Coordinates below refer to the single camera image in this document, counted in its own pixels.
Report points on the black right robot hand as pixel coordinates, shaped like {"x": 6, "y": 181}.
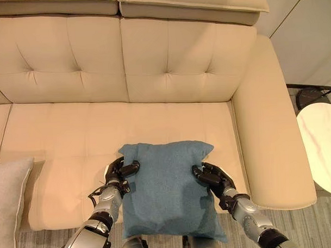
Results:
{"x": 214, "y": 176}

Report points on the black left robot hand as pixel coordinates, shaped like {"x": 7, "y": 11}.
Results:
{"x": 121, "y": 169}

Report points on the blue fabric cushion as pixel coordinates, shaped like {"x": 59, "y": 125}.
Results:
{"x": 167, "y": 189}

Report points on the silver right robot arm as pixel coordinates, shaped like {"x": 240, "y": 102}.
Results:
{"x": 253, "y": 219}

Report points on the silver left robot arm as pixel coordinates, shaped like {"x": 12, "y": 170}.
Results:
{"x": 98, "y": 221}

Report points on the beige leather sofa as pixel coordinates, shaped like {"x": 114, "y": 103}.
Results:
{"x": 158, "y": 75}

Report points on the round white marble side table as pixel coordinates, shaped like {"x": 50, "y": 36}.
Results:
{"x": 320, "y": 148}

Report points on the grey fabric cushion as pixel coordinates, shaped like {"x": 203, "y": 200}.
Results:
{"x": 7, "y": 200}

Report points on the black round floor lamp base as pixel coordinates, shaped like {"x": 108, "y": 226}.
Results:
{"x": 312, "y": 95}

